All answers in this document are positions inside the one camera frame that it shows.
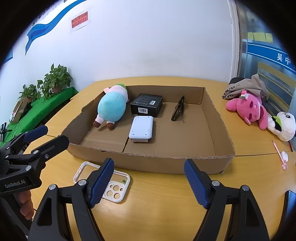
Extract blue pink pig plush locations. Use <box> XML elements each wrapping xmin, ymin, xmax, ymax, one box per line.
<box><xmin>93</xmin><ymin>83</ymin><xmax>129</xmax><ymax>130</ymax></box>

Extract white rectangular device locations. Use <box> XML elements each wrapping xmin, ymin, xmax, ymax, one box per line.
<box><xmin>128</xmin><ymin>116</ymin><xmax>154</xmax><ymax>143</ymax></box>

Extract black product box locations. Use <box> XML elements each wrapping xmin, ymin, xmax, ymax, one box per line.
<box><xmin>130</xmin><ymin>93</ymin><xmax>163</xmax><ymax>118</ymax></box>

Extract black sunglasses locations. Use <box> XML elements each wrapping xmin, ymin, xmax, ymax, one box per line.
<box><xmin>171</xmin><ymin>95</ymin><xmax>185</xmax><ymax>121</ymax></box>

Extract person's left hand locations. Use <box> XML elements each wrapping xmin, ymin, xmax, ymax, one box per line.
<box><xmin>18</xmin><ymin>190</ymin><xmax>34</xmax><ymax>220</ymax></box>

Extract black tripod stand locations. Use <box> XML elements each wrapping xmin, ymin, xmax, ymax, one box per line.
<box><xmin>0</xmin><ymin>122</ymin><xmax>12</xmax><ymax>142</ymax></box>

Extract green covered side table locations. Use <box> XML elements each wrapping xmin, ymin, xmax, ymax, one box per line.
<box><xmin>1</xmin><ymin>87</ymin><xmax>78</xmax><ymax>147</ymax></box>

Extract small cardboard box on side table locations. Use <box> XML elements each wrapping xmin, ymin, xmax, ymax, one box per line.
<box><xmin>9</xmin><ymin>97</ymin><xmax>31</xmax><ymax>123</ymax></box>

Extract small potted green plant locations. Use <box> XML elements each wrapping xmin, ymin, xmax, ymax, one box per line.
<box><xmin>18</xmin><ymin>84</ymin><xmax>41</xmax><ymax>102</ymax></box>

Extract large potted green plant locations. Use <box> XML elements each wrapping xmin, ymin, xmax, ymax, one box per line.
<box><xmin>37</xmin><ymin>64</ymin><xmax>73</xmax><ymax>99</ymax></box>

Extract pink pen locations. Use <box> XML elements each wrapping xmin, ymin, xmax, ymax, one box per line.
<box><xmin>272</xmin><ymin>140</ymin><xmax>287</xmax><ymax>171</ymax></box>

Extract clear beige phone case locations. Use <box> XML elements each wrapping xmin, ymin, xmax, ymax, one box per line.
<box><xmin>73</xmin><ymin>161</ymin><xmax>131</xmax><ymax>203</ymax></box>

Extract small white earbud case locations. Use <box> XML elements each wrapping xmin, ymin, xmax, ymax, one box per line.
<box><xmin>280</xmin><ymin>151</ymin><xmax>288</xmax><ymax>163</ymax></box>

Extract open cardboard tray box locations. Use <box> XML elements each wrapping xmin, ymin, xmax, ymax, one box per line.
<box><xmin>63</xmin><ymin>85</ymin><xmax>235</xmax><ymax>174</ymax></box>

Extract white panda plush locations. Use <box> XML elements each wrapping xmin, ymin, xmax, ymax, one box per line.
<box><xmin>267</xmin><ymin>111</ymin><xmax>296</xmax><ymax>142</ymax></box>

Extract pink bear plush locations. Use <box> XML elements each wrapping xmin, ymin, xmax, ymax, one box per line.
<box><xmin>226</xmin><ymin>90</ymin><xmax>268</xmax><ymax>130</ymax></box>

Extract beige folded garment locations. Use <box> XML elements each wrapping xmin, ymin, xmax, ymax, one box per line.
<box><xmin>222</xmin><ymin>73</ymin><xmax>270</xmax><ymax>100</ymax></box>

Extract yellow sticky notes row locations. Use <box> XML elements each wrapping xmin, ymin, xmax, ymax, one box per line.
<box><xmin>247</xmin><ymin>32</ymin><xmax>273</xmax><ymax>43</ymax></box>

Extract red paper wall notice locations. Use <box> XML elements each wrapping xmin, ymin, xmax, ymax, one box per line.
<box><xmin>71</xmin><ymin>11</ymin><xmax>89</xmax><ymax>29</ymax></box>

